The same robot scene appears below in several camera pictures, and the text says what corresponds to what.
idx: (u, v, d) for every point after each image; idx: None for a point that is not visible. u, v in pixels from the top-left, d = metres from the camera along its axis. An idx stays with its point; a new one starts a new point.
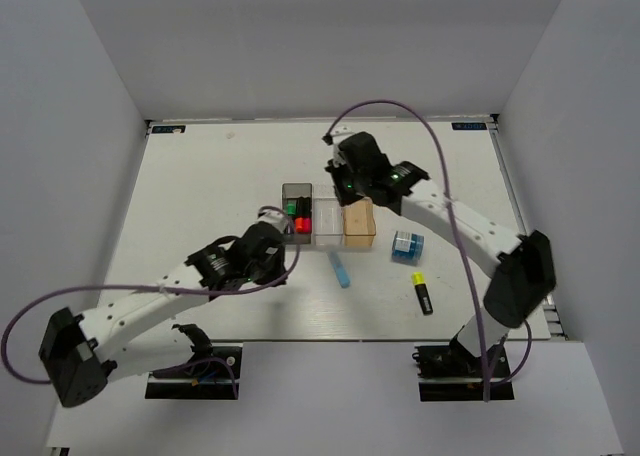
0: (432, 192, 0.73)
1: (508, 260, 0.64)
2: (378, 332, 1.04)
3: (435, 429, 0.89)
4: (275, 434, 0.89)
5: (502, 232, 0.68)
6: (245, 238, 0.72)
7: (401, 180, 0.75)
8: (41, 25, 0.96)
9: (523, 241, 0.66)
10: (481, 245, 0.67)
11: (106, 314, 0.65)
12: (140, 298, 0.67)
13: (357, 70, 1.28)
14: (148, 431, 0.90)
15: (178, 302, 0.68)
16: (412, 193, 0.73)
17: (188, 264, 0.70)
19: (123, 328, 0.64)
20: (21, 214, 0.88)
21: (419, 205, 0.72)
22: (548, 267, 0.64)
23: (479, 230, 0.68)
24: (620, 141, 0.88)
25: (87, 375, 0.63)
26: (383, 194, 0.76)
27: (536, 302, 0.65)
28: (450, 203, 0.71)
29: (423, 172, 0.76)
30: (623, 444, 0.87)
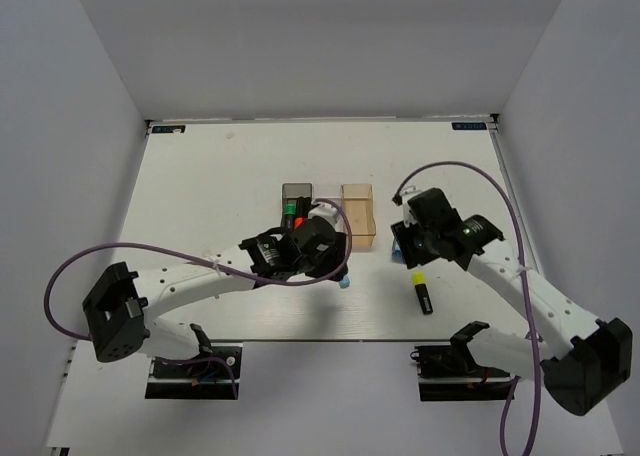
0: (506, 255, 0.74)
1: (582, 346, 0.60)
2: (376, 332, 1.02)
3: (437, 428, 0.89)
4: (277, 437, 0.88)
5: (580, 314, 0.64)
6: (296, 233, 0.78)
7: (473, 236, 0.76)
8: (40, 20, 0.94)
9: (600, 327, 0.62)
10: (553, 323, 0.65)
11: (159, 278, 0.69)
12: (193, 269, 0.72)
13: (357, 70, 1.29)
14: (149, 432, 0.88)
15: (226, 281, 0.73)
16: (484, 251, 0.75)
17: (241, 248, 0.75)
19: (173, 293, 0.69)
20: (20, 212, 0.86)
21: (489, 266, 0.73)
22: (624, 359, 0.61)
23: (554, 307, 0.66)
24: (621, 138, 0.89)
25: (128, 331, 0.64)
26: (451, 246, 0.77)
27: (602, 393, 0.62)
28: (524, 272, 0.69)
29: (497, 230, 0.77)
30: (624, 444, 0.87)
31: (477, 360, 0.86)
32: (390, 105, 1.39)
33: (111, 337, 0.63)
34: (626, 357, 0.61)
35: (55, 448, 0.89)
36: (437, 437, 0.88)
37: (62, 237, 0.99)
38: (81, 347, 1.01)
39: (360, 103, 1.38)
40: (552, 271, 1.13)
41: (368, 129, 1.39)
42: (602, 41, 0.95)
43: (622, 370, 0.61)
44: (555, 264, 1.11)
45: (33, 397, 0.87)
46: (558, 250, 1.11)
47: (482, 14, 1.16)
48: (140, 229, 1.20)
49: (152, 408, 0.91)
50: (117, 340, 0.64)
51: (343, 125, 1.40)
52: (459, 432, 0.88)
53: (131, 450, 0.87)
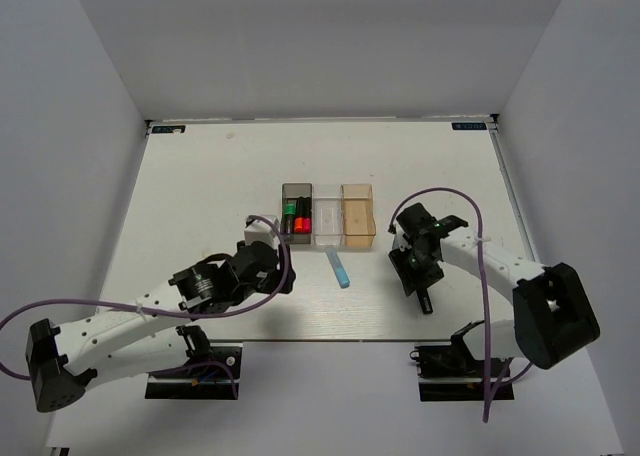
0: (468, 233, 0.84)
1: (529, 284, 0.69)
2: (376, 332, 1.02)
3: (437, 427, 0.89)
4: (278, 437, 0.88)
5: (528, 264, 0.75)
6: (235, 259, 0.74)
7: (442, 226, 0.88)
8: (40, 21, 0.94)
9: (545, 270, 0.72)
10: (504, 273, 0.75)
11: (81, 331, 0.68)
12: (116, 316, 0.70)
13: (357, 70, 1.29)
14: (150, 432, 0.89)
15: (155, 323, 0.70)
16: (450, 234, 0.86)
17: (172, 285, 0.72)
19: (95, 345, 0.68)
20: (21, 213, 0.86)
21: (452, 243, 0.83)
22: (580, 305, 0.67)
23: (504, 261, 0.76)
24: (620, 139, 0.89)
25: (56, 387, 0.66)
26: (424, 240, 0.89)
27: (570, 342, 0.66)
28: (480, 241, 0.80)
29: (463, 221, 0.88)
30: (624, 444, 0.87)
31: (471, 354, 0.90)
32: (390, 105, 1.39)
33: (42, 394, 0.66)
34: (582, 302, 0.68)
35: (55, 448, 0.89)
36: (438, 437, 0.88)
37: (61, 237, 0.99)
38: None
39: (360, 104, 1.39)
40: None
41: (368, 130, 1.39)
42: (602, 41, 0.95)
43: (581, 316, 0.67)
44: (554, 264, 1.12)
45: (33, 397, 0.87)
46: (557, 250, 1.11)
47: (482, 14, 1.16)
48: (140, 229, 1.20)
49: (153, 408, 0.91)
50: (52, 393, 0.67)
51: (343, 126, 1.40)
52: (459, 432, 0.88)
53: (131, 450, 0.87)
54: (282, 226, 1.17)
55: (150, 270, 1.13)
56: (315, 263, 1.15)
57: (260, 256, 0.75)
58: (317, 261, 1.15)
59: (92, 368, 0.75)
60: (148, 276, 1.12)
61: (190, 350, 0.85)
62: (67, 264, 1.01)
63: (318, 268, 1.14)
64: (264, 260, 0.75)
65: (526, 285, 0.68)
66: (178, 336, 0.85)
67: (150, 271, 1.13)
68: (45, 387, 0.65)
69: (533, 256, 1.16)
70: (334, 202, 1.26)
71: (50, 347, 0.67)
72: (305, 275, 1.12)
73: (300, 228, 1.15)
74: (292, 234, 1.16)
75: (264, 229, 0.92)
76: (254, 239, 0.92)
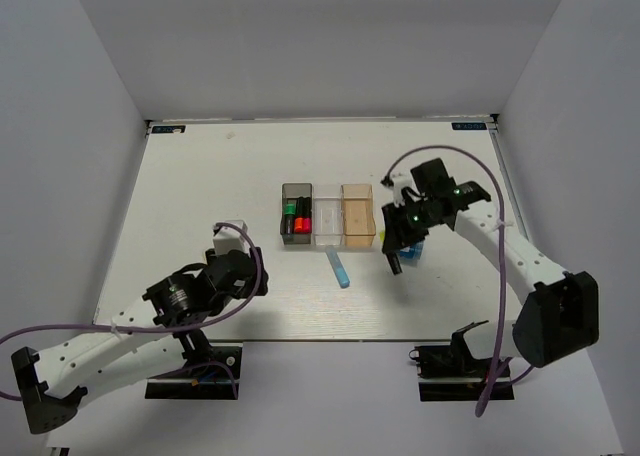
0: (488, 212, 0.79)
1: (544, 291, 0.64)
2: (376, 332, 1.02)
3: (436, 427, 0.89)
4: (278, 438, 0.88)
5: (547, 264, 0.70)
6: (211, 269, 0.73)
7: (463, 195, 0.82)
8: (41, 22, 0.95)
9: (565, 276, 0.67)
10: (522, 270, 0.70)
11: (61, 355, 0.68)
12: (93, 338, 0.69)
13: (357, 70, 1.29)
14: (150, 433, 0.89)
15: (132, 340, 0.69)
16: (469, 208, 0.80)
17: (145, 300, 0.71)
19: (74, 369, 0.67)
20: (21, 213, 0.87)
21: (471, 221, 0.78)
22: (589, 315, 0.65)
23: (524, 257, 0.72)
24: (620, 139, 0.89)
25: (41, 411, 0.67)
26: (438, 203, 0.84)
27: (568, 349, 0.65)
28: (503, 226, 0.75)
29: (486, 194, 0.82)
30: (624, 445, 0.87)
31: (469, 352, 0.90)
32: (390, 105, 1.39)
33: (32, 418, 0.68)
34: (591, 312, 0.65)
35: (55, 448, 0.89)
36: (437, 438, 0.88)
37: (62, 237, 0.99)
38: None
39: (359, 103, 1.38)
40: None
41: (368, 130, 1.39)
42: (602, 41, 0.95)
43: (587, 327, 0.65)
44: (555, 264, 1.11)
45: None
46: (558, 250, 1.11)
47: (483, 14, 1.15)
48: (141, 229, 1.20)
49: (153, 408, 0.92)
50: (41, 416, 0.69)
51: (343, 126, 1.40)
52: (458, 432, 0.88)
53: (132, 450, 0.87)
54: (282, 225, 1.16)
55: (150, 269, 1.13)
56: (315, 263, 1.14)
57: (234, 261, 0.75)
58: (317, 262, 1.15)
59: (81, 387, 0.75)
60: (147, 276, 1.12)
61: (190, 350, 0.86)
62: (68, 264, 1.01)
63: (317, 268, 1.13)
64: (238, 267, 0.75)
65: (542, 291, 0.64)
66: (171, 339, 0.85)
67: (149, 272, 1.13)
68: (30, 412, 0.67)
69: None
70: (334, 202, 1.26)
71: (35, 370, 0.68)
72: (305, 275, 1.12)
73: (300, 228, 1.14)
74: (292, 234, 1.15)
75: (231, 236, 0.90)
76: (224, 247, 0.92)
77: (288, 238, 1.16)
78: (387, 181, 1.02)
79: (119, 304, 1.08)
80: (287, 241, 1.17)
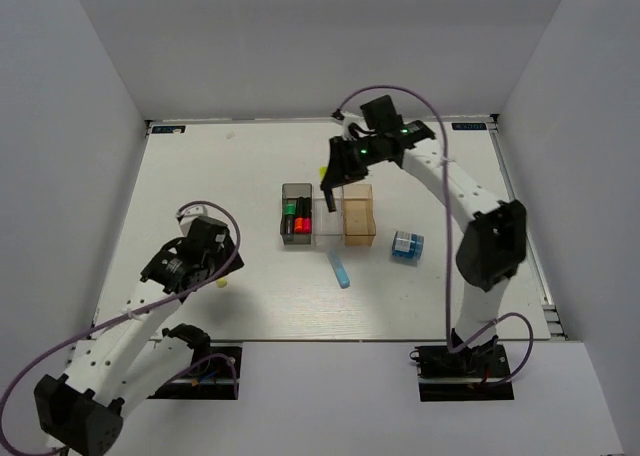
0: (433, 150, 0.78)
1: (479, 219, 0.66)
2: (376, 332, 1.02)
3: (436, 426, 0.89)
4: (280, 437, 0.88)
5: (486, 196, 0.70)
6: (192, 235, 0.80)
7: (410, 134, 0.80)
8: (41, 23, 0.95)
9: (501, 206, 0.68)
10: (463, 203, 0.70)
11: (89, 362, 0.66)
12: (113, 333, 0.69)
13: (357, 71, 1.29)
14: (150, 433, 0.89)
15: (151, 320, 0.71)
16: (415, 147, 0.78)
17: (144, 280, 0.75)
19: (112, 365, 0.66)
20: (21, 213, 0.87)
21: (417, 159, 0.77)
22: (521, 236, 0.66)
23: (464, 190, 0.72)
24: (620, 138, 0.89)
25: (99, 421, 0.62)
26: (390, 141, 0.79)
27: (502, 267, 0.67)
28: (446, 162, 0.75)
29: (432, 132, 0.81)
30: (624, 445, 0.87)
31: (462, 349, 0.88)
32: (390, 105, 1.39)
33: (91, 435, 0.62)
34: (523, 235, 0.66)
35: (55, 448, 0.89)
36: (438, 437, 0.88)
37: (62, 236, 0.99)
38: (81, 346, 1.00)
39: (359, 103, 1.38)
40: (552, 270, 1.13)
41: None
42: (602, 41, 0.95)
43: (518, 247, 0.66)
44: (555, 263, 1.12)
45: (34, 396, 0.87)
46: (557, 250, 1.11)
47: (482, 15, 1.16)
48: (141, 229, 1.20)
49: (153, 408, 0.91)
50: (98, 429, 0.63)
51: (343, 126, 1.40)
52: (459, 432, 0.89)
53: (132, 450, 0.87)
54: (282, 225, 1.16)
55: None
56: (315, 263, 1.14)
57: (211, 224, 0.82)
58: (317, 262, 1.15)
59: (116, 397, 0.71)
60: None
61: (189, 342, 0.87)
62: (68, 263, 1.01)
63: (317, 268, 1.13)
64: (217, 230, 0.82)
65: (480, 221, 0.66)
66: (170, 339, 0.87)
67: None
68: (89, 424, 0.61)
69: (534, 256, 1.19)
70: (335, 202, 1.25)
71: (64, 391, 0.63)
72: (305, 275, 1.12)
73: (300, 228, 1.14)
74: (293, 234, 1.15)
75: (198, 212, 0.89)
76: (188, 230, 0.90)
77: (288, 238, 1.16)
78: (337, 112, 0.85)
79: (118, 304, 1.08)
80: (288, 241, 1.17)
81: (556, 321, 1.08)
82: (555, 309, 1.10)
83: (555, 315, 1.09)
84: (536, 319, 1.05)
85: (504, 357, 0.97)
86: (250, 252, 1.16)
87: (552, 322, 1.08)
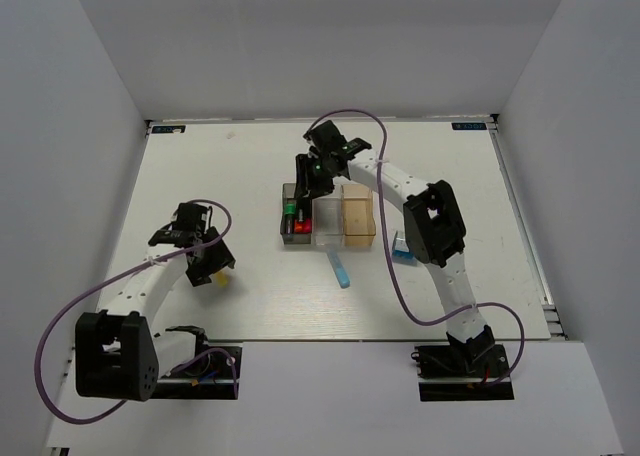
0: (370, 155, 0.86)
1: (413, 201, 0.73)
2: (375, 332, 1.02)
3: (436, 426, 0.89)
4: (280, 436, 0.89)
5: (417, 181, 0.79)
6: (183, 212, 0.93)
7: (348, 149, 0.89)
8: (42, 25, 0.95)
9: (429, 187, 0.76)
10: (398, 192, 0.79)
11: (125, 297, 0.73)
12: (139, 278, 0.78)
13: (356, 71, 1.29)
14: (150, 432, 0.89)
15: (169, 270, 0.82)
16: (355, 158, 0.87)
17: (153, 245, 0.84)
19: (147, 296, 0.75)
20: (23, 213, 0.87)
21: (357, 165, 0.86)
22: (453, 209, 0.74)
23: (398, 180, 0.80)
24: (619, 140, 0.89)
25: (146, 340, 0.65)
26: (333, 160, 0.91)
27: (446, 243, 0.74)
28: (380, 163, 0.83)
29: (368, 144, 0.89)
30: (624, 445, 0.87)
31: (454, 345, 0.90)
32: (390, 105, 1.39)
33: (139, 357, 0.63)
34: (454, 208, 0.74)
35: (55, 447, 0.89)
36: (437, 437, 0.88)
37: (62, 237, 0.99)
38: None
39: (360, 103, 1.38)
40: (552, 270, 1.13)
41: (368, 129, 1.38)
42: (602, 42, 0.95)
43: (454, 221, 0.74)
44: (555, 263, 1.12)
45: (35, 396, 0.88)
46: (557, 250, 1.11)
47: (482, 15, 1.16)
48: (141, 229, 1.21)
49: (153, 407, 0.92)
50: (144, 356, 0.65)
51: (343, 126, 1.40)
52: (458, 431, 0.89)
53: (133, 449, 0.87)
54: (282, 225, 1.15)
55: None
56: (315, 263, 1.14)
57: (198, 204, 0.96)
58: (317, 262, 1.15)
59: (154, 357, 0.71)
60: None
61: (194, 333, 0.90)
62: (69, 263, 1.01)
63: (317, 268, 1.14)
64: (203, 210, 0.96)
65: (411, 203, 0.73)
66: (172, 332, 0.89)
67: None
68: (140, 340, 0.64)
69: (533, 255, 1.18)
70: (335, 201, 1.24)
71: (106, 329, 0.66)
72: (304, 275, 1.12)
73: (300, 228, 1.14)
74: (293, 234, 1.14)
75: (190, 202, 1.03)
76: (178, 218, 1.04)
77: (288, 237, 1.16)
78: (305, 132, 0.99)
79: None
80: (288, 241, 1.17)
81: (556, 321, 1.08)
82: (555, 308, 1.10)
83: (555, 315, 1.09)
84: (536, 319, 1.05)
85: (504, 357, 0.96)
86: (250, 252, 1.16)
87: (552, 322, 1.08)
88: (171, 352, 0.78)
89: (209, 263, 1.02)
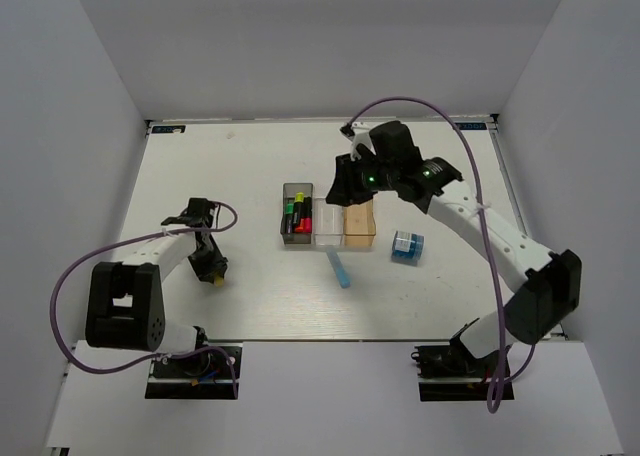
0: (465, 194, 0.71)
1: (536, 277, 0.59)
2: (375, 332, 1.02)
3: (436, 427, 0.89)
4: (279, 436, 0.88)
5: (534, 247, 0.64)
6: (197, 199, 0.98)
7: (432, 177, 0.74)
8: (42, 24, 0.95)
9: (553, 259, 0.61)
10: (509, 257, 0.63)
11: (139, 253, 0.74)
12: (153, 242, 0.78)
13: (357, 70, 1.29)
14: (149, 434, 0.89)
15: (181, 241, 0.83)
16: (443, 192, 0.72)
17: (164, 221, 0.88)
19: (160, 255, 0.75)
20: (22, 213, 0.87)
21: (449, 206, 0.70)
22: (574, 287, 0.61)
23: (509, 242, 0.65)
24: (619, 140, 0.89)
25: (157, 290, 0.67)
26: (409, 185, 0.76)
27: (550, 322, 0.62)
28: (482, 210, 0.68)
29: (456, 173, 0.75)
30: (623, 446, 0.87)
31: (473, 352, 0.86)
32: (390, 105, 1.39)
33: (151, 301, 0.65)
34: (576, 286, 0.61)
35: (55, 448, 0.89)
36: (437, 438, 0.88)
37: (62, 237, 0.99)
38: (81, 347, 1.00)
39: (360, 103, 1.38)
40: None
41: None
42: (602, 42, 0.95)
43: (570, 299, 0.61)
44: None
45: (34, 397, 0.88)
46: (557, 250, 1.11)
47: (482, 15, 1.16)
48: (141, 228, 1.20)
49: (153, 408, 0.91)
50: (154, 303, 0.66)
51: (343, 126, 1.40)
52: (457, 432, 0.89)
53: (132, 450, 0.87)
54: (282, 225, 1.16)
55: None
56: (315, 262, 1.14)
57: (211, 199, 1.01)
58: (317, 262, 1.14)
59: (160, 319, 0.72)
60: None
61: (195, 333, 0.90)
62: (69, 264, 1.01)
63: (317, 268, 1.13)
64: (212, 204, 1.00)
65: (534, 281, 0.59)
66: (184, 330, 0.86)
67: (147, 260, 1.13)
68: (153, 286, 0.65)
69: None
70: None
71: (119, 279, 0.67)
72: (305, 275, 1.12)
73: (301, 228, 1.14)
74: (293, 233, 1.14)
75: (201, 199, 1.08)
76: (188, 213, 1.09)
77: (288, 237, 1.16)
78: (348, 128, 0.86)
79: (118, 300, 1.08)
80: (288, 241, 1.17)
81: None
82: None
83: None
84: None
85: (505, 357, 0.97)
86: (250, 252, 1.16)
87: None
88: (170, 339, 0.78)
89: (209, 263, 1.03)
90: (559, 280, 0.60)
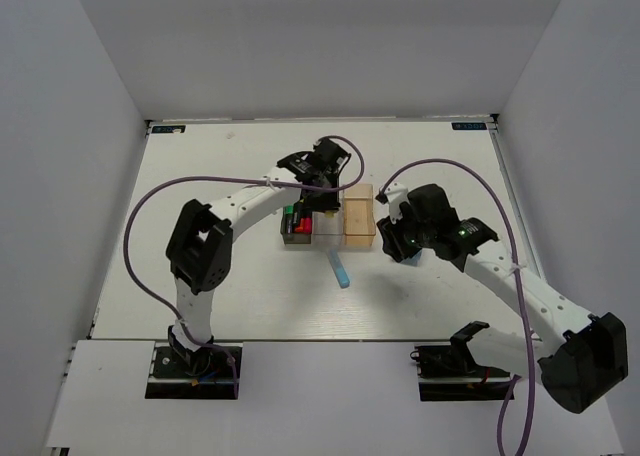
0: (500, 253, 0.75)
1: (575, 339, 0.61)
2: (376, 333, 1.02)
3: (436, 427, 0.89)
4: (279, 436, 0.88)
5: (572, 309, 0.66)
6: (320, 149, 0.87)
7: (467, 236, 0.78)
8: (41, 25, 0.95)
9: (593, 322, 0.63)
10: (547, 319, 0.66)
11: (229, 203, 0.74)
12: (252, 191, 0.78)
13: (358, 69, 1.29)
14: (148, 435, 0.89)
15: (279, 196, 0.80)
16: (479, 251, 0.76)
17: (280, 166, 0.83)
19: (245, 212, 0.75)
20: (22, 213, 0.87)
21: (483, 265, 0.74)
22: (619, 353, 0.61)
23: (547, 303, 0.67)
24: (619, 139, 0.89)
25: (223, 250, 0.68)
26: (447, 244, 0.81)
27: (597, 391, 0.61)
28: (518, 269, 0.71)
29: (492, 232, 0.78)
30: (623, 447, 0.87)
31: (475, 358, 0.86)
32: (390, 105, 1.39)
33: (214, 257, 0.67)
34: (621, 352, 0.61)
35: (55, 448, 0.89)
36: (437, 438, 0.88)
37: (62, 237, 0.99)
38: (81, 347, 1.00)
39: (360, 103, 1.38)
40: (551, 270, 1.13)
41: (368, 129, 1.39)
42: (602, 42, 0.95)
43: (616, 366, 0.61)
44: (555, 263, 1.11)
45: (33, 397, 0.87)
46: (558, 249, 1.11)
47: (482, 15, 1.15)
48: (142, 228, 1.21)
49: (153, 408, 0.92)
50: (217, 259, 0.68)
51: (343, 126, 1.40)
52: (457, 431, 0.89)
53: (132, 450, 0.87)
54: (282, 225, 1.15)
55: (148, 268, 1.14)
56: (315, 262, 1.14)
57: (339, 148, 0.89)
58: (318, 262, 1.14)
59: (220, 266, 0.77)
60: (147, 274, 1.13)
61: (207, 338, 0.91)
62: (68, 263, 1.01)
63: (318, 268, 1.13)
64: None
65: (573, 344, 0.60)
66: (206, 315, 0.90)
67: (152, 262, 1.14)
68: (221, 245, 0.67)
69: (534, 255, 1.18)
70: None
71: (203, 219, 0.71)
72: (306, 275, 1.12)
73: (301, 228, 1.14)
74: (293, 233, 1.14)
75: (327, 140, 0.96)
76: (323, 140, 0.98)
77: (288, 237, 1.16)
78: (381, 196, 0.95)
79: (116, 300, 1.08)
80: (288, 241, 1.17)
81: None
82: None
83: None
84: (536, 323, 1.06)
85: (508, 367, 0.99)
86: (251, 251, 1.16)
87: None
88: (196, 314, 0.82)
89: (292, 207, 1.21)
90: (600, 344, 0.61)
